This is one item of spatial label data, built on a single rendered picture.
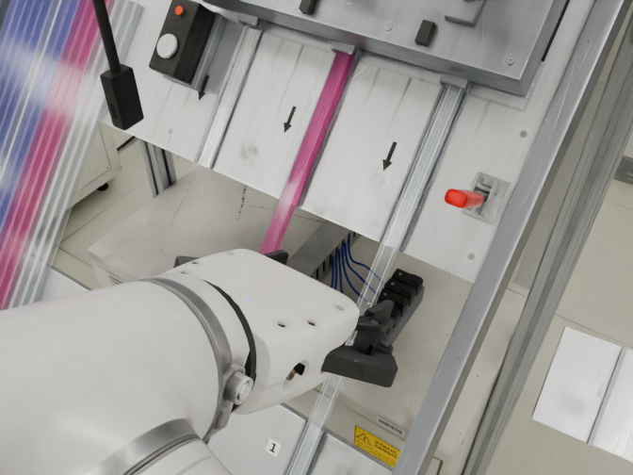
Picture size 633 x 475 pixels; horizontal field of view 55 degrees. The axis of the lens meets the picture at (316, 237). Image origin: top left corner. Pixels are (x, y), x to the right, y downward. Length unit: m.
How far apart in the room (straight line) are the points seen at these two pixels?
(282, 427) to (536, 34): 0.40
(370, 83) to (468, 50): 0.12
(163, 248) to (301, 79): 0.57
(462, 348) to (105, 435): 0.36
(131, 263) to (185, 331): 0.83
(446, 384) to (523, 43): 0.28
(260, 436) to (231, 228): 0.57
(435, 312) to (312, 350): 0.67
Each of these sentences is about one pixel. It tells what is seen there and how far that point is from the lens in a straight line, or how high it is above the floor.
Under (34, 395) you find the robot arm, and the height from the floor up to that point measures 1.21.
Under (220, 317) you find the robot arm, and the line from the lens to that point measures 0.28.
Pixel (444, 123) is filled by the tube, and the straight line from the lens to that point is 0.54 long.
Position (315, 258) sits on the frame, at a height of 0.66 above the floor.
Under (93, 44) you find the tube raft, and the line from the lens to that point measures 0.76.
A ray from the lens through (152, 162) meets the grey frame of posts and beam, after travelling 1.20.
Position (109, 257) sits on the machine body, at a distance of 1.11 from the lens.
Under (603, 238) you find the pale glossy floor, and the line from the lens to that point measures 2.19.
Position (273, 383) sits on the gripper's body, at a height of 1.11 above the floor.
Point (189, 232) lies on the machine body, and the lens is 1.12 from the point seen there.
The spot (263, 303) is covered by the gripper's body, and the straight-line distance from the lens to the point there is 0.33.
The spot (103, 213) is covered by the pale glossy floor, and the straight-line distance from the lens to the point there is 2.20.
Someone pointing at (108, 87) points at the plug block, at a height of 1.15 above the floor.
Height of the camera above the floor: 1.38
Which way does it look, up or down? 44 degrees down
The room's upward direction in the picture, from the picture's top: straight up
